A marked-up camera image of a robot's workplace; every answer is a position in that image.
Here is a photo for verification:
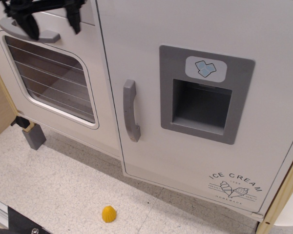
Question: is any wooden frame post right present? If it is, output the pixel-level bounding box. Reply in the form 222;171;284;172
255;163;293;234

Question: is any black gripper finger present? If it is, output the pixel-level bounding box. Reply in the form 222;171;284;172
14;14;40;40
65;6;81;34

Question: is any white toy fridge door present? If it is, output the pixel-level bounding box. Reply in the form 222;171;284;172
97;0;293;218

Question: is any black bracket on cabinet corner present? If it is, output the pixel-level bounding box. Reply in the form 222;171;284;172
10;116;30;129

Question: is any grey fridge door handle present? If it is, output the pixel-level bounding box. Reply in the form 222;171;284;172
123;79;141;142

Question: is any grey oven door handle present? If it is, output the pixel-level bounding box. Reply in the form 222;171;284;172
0;18;61;43

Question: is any yellow toy lemon half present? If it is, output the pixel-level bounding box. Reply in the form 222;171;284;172
102;206;117;223

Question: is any grey ice dispenser panel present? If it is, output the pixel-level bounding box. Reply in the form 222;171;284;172
159;45;255;145

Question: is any black base plate with screw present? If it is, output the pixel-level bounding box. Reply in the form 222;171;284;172
8;206;52;234

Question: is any grey cabinet leg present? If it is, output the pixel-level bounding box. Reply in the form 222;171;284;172
22;124;46;150

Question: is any white toy oven door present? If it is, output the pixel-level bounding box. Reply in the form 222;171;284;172
0;0;121;158

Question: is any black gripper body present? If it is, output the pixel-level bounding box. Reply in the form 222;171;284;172
0;0;85;17

